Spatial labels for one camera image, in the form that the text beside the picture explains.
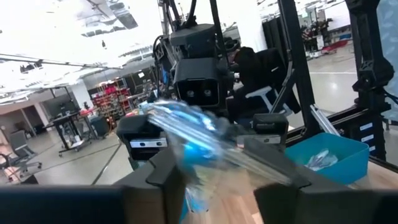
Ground person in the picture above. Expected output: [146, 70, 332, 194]
[228, 45, 302, 123]

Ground red storage shelves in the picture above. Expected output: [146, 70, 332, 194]
[91, 84, 132, 121]

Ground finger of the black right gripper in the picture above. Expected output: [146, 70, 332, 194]
[252, 113, 290, 147]
[116, 114, 170, 170]

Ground purple toothbrush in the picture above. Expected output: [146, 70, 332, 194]
[304, 149, 339, 172]

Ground grey office chair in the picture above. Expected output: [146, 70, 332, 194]
[0, 128, 44, 179]

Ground small blue plastic bin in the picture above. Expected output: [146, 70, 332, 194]
[284, 132, 370, 185]

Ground black control box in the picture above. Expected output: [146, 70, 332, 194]
[341, 102, 389, 162]

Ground blue toothbrush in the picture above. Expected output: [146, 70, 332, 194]
[139, 98, 295, 215]

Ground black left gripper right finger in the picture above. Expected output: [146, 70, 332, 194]
[243, 138, 398, 224]

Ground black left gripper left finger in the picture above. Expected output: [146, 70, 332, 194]
[0, 147, 188, 224]

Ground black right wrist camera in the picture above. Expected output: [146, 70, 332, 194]
[172, 57, 233, 110]

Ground black rolling desk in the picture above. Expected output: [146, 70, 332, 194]
[44, 110, 95, 157]

